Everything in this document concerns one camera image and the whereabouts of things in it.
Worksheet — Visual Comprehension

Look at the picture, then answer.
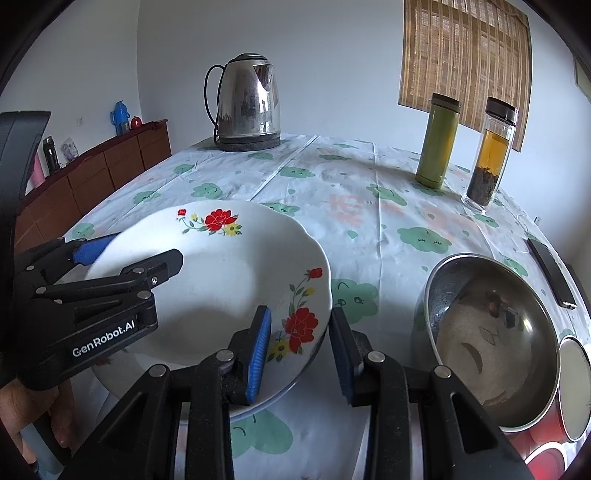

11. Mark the black bottle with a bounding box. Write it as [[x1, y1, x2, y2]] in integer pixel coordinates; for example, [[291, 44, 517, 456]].
[[42, 136, 61, 175]]

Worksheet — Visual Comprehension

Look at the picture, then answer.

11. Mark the white enamel bowl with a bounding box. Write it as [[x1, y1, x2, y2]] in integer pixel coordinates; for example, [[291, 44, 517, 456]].
[[556, 336, 591, 443]]

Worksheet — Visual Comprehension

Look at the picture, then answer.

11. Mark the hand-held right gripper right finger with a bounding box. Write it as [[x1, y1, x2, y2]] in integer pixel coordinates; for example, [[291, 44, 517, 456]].
[[329, 307, 536, 480]]

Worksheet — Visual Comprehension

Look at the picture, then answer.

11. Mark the red plastic cup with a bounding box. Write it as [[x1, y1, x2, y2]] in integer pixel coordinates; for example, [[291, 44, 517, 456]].
[[508, 406, 583, 480]]

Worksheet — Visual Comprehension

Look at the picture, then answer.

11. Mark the blue patterned plate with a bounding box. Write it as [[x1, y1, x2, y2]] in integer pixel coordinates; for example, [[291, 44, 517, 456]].
[[92, 342, 329, 422]]

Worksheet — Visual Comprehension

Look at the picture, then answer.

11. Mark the pink object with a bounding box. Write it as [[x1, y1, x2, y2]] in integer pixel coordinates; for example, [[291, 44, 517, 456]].
[[25, 161, 47, 192]]

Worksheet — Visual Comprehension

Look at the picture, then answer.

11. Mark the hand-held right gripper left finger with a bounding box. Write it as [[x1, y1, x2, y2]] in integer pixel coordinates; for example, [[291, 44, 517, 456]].
[[60, 305, 273, 480]]

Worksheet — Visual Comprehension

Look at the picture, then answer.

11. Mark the bamboo window blind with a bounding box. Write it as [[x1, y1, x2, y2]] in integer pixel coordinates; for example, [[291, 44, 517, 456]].
[[398, 0, 531, 153]]

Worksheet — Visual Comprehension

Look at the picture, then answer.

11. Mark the red flower white plate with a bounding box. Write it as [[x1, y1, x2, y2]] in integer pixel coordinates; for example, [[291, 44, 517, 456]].
[[84, 199, 333, 411]]

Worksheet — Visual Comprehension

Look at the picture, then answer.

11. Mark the stainless steel electric kettle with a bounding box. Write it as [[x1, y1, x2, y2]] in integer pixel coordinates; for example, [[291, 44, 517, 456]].
[[204, 52, 282, 145]]

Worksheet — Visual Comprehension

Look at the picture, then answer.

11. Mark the green cloud print tablecloth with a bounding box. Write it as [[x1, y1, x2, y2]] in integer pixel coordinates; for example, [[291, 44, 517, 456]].
[[60, 133, 591, 480]]

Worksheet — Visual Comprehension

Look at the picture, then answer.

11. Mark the blue water bottle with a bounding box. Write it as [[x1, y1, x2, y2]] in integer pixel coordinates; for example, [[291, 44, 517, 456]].
[[110, 100, 130, 136]]

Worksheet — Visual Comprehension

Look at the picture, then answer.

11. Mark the green thermos bottle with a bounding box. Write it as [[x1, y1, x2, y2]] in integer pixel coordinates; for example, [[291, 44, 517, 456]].
[[416, 93, 461, 189]]

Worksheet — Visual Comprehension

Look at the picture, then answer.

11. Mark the person's left hand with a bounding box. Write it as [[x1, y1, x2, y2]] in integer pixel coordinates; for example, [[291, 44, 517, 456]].
[[0, 381, 75, 457]]

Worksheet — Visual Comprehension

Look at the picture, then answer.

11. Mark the black smartphone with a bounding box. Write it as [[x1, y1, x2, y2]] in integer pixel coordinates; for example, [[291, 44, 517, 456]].
[[527, 237, 578, 310]]

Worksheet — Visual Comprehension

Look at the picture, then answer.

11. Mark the stainless steel bowl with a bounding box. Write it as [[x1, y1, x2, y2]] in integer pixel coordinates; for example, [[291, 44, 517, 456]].
[[412, 253, 561, 433]]

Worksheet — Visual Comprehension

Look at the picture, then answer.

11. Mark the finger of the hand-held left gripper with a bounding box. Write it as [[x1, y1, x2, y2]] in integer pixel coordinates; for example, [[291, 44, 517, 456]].
[[14, 232, 122, 288], [33, 248, 184, 306]]

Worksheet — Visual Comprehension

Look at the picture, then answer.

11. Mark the glass tea bottle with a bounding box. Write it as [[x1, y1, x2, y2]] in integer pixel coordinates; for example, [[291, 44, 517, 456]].
[[461, 97, 519, 214]]

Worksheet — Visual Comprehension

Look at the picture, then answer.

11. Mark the black kettle base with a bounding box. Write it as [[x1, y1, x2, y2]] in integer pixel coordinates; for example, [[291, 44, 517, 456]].
[[216, 133, 282, 153]]

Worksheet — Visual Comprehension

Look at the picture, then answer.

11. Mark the brown wooden sideboard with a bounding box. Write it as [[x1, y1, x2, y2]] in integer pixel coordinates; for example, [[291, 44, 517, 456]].
[[14, 119, 172, 254]]

